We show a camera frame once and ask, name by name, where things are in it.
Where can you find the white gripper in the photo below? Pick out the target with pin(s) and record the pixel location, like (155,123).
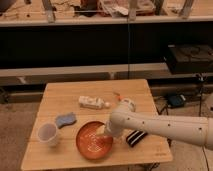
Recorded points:
(102,130)

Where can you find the wooden table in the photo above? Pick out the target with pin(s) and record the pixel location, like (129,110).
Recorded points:
(62,98)

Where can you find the white tube bottle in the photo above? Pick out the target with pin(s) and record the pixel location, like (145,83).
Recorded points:
(93,103)

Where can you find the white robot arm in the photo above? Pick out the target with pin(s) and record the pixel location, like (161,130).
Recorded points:
(192,130)

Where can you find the clear plastic cup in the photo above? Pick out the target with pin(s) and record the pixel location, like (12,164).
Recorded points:
(48,134)

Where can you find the black power adapter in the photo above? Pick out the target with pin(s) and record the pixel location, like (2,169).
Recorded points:
(176,100)

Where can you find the black box on shelf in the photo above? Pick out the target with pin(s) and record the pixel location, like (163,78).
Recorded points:
(188,59)

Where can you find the black white striped block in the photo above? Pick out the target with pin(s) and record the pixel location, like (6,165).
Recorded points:
(135,137)

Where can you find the orange carrot toy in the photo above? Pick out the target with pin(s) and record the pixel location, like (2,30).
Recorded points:
(119,96)

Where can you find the orange ceramic bowl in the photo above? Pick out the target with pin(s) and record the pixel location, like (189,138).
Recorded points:
(89,144)

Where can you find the blue sponge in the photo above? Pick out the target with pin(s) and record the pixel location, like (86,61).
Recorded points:
(65,120)

